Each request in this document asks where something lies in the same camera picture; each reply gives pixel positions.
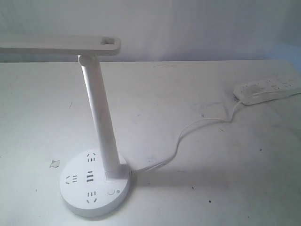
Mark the white desk lamp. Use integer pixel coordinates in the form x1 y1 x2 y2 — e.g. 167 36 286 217
0 35 130 217

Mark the white power strip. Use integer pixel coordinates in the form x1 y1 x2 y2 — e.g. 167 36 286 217
233 77 301 105

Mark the white power cord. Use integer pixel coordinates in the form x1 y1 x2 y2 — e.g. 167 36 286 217
130 97 243 175

